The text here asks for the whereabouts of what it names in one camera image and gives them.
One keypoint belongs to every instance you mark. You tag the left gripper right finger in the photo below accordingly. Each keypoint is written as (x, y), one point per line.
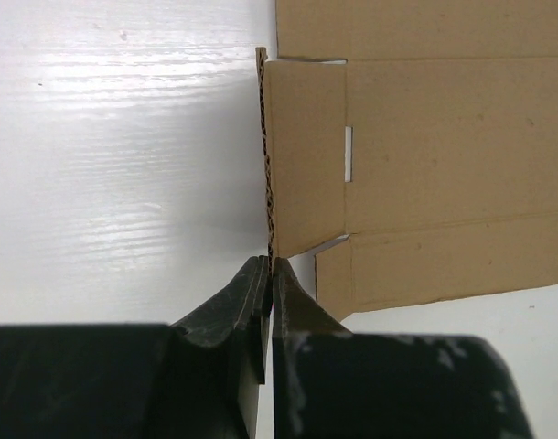
(332, 383)

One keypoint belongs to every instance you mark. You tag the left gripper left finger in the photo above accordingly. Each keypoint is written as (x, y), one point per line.
(197, 378)

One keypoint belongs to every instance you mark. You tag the cardboard box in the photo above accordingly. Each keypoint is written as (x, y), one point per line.
(412, 146)

